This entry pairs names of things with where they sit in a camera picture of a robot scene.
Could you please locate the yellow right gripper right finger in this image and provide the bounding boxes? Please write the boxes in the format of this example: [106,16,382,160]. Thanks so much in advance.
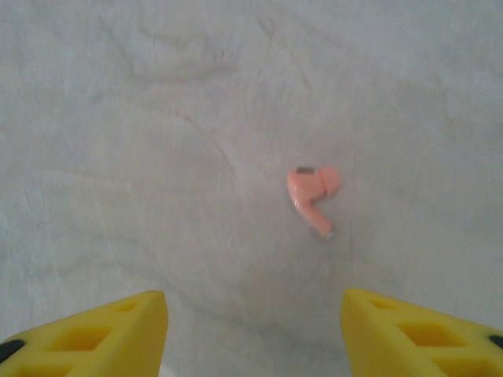
[340,287,503,377]

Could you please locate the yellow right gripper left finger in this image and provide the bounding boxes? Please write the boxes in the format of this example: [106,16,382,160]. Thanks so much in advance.
[0,289,170,377]

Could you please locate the pink wireless earbud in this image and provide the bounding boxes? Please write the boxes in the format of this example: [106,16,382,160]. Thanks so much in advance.
[286,164,342,240]

